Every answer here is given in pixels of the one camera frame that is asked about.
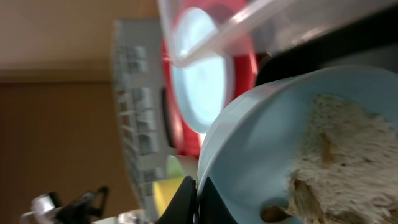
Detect black waste tray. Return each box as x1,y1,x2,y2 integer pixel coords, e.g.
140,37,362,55
255,4,397,86

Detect yellow plastic cup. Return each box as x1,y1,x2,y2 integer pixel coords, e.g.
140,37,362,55
152,177,183,217

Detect light blue plate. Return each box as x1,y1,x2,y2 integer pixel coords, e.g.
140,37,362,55
171,7,235,133

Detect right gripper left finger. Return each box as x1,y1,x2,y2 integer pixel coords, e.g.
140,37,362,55
155,176,197,224

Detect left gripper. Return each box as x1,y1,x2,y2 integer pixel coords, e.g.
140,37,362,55
55,186,109,224

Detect light green bowl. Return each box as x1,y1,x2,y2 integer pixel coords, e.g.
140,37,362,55
166,155,198,180

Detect clear plastic bin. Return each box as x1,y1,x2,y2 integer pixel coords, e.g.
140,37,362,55
157,0,397,67

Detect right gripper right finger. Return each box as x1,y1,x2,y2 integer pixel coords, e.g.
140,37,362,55
198,177,237,224

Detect rice and peanut shells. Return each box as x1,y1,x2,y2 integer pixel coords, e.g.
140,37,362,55
260,95,397,224

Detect grey dishwasher rack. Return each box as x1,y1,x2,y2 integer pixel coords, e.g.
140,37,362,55
111,19,175,220

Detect light blue bowl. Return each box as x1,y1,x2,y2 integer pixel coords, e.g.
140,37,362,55
197,66,397,223

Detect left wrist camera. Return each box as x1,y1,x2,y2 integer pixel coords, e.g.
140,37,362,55
19,192,62,224

